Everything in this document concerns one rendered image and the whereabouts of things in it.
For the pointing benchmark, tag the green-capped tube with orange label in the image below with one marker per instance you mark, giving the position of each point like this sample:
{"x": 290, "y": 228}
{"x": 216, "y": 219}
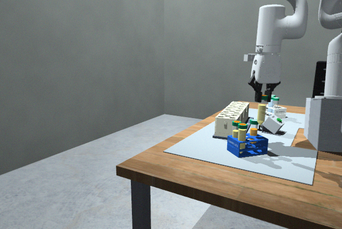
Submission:
{"x": 242, "y": 134}

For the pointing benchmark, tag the blue tube rack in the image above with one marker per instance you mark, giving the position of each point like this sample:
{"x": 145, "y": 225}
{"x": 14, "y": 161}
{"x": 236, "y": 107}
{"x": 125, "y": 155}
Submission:
{"x": 233, "y": 146}

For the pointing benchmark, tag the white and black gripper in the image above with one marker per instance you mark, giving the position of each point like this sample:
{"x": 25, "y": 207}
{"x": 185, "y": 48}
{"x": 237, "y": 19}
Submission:
{"x": 266, "y": 68}

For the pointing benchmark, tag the grey table surface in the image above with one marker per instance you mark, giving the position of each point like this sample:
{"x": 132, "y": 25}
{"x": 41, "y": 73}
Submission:
{"x": 281, "y": 160}

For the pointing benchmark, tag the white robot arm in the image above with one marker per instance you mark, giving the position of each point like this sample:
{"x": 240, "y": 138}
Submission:
{"x": 274, "y": 26}

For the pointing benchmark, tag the green-capped tube with orange cap dot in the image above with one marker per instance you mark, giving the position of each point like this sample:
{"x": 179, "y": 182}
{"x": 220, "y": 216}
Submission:
{"x": 235, "y": 128}
{"x": 262, "y": 110}

